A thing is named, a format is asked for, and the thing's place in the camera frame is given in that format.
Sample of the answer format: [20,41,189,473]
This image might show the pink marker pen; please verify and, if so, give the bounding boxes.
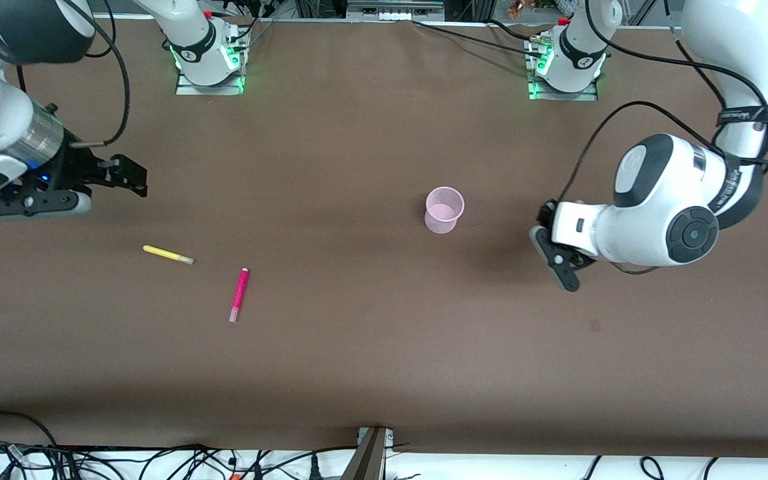
[229,267,250,323]

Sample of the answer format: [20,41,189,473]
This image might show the yellow marker pen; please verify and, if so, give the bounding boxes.
[143,245,196,266]

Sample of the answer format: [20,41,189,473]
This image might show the pink plastic cup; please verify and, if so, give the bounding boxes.
[425,187,465,235]

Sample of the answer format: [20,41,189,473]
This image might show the silver power strip box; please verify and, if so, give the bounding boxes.
[346,0,446,22]

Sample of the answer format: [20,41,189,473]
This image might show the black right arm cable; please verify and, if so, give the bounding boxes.
[57,0,131,147]

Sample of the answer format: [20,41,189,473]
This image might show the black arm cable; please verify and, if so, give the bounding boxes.
[557,0,768,204]
[57,0,131,147]

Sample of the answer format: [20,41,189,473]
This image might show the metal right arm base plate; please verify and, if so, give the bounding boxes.
[176,71,246,96]

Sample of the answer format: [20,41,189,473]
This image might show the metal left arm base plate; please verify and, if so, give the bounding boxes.
[529,77,599,102]

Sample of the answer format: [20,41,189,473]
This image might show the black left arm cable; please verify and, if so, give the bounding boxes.
[557,0,768,204]

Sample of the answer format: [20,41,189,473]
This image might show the black cable across table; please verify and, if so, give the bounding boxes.
[413,20,545,58]

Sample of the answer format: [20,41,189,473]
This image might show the thick black looped cable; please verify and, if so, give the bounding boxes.
[0,411,65,480]

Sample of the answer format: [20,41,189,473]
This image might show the metal table edge bracket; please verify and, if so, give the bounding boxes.
[342,427,395,480]

